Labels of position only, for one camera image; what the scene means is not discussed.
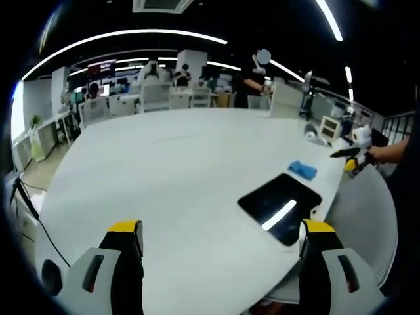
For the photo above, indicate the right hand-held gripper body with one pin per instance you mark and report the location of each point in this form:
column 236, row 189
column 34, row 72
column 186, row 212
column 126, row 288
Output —
column 362, row 138

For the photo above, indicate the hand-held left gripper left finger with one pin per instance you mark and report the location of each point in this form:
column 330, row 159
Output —
column 98, row 279

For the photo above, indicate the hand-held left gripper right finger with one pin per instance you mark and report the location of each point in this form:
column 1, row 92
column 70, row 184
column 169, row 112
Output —
column 338, row 279

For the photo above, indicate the blue cleaning cloth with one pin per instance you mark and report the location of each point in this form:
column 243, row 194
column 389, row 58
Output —
column 302, row 169

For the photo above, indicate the dark rectangular mirror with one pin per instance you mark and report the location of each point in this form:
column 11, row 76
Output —
column 279, row 206

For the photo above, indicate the person's right hand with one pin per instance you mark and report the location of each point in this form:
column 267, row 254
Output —
column 379, row 155

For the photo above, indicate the small white drawer box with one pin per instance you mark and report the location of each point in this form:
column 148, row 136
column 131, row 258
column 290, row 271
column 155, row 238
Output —
column 329, row 127

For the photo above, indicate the black stair railing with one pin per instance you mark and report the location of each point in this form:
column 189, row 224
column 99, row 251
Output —
column 397, row 126

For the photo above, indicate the grey round table object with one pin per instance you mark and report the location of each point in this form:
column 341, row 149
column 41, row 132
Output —
column 310, row 128

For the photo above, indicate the black round object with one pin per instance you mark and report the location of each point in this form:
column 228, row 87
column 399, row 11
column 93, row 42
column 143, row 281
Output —
column 51, row 277

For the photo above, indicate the white mesh office chair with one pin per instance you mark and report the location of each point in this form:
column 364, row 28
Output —
column 201, row 97
column 364, row 223
column 156, row 97
column 94, row 111

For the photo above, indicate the monitor on black stand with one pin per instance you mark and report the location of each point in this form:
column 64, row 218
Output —
column 307, row 88

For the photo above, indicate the green potted plant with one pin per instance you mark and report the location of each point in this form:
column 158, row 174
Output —
column 35, row 120

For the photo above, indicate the ceiling air vent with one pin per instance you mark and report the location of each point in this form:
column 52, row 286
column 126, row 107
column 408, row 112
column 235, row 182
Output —
column 163, row 5

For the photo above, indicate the wall screen with red picture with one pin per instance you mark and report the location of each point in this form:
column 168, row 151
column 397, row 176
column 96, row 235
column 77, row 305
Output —
column 101, row 68

